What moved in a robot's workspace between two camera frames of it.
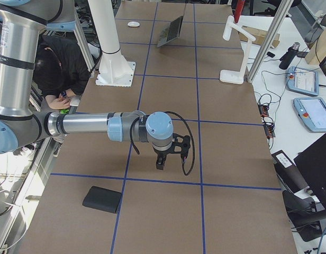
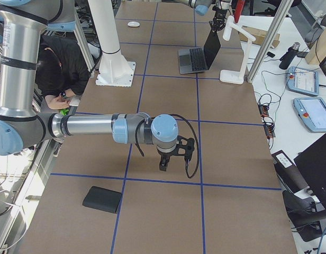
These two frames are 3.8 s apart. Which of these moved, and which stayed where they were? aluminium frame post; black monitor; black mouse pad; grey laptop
Moved: grey laptop
Stayed: aluminium frame post; black mouse pad; black monitor
